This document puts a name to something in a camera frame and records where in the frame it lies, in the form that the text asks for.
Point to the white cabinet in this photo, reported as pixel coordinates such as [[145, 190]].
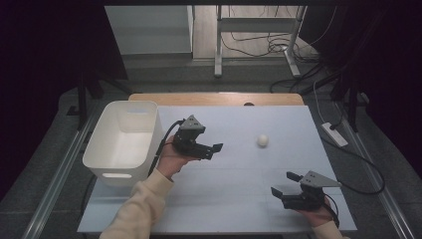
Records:
[[149, 30]]

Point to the white power strip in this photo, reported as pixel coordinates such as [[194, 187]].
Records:
[[335, 134]]

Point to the black stand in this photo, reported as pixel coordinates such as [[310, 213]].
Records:
[[352, 109], [82, 106]]

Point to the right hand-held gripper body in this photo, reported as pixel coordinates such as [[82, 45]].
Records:
[[306, 199]]

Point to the white plastic bin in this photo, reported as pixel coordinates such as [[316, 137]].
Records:
[[126, 146]]

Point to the aluminium rail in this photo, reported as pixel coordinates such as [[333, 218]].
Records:
[[394, 215], [57, 179]]

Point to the white foam board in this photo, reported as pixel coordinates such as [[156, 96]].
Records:
[[239, 186]]

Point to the person's right hand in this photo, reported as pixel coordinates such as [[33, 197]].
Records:
[[317, 216]]

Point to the white metal desk frame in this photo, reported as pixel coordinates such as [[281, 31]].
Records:
[[255, 25]]

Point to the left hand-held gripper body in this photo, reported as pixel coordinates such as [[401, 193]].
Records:
[[187, 142]]

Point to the person's left hand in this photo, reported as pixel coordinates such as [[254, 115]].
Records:
[[170, 162]]

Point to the white egg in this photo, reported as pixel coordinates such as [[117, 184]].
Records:
[[262, 140]]

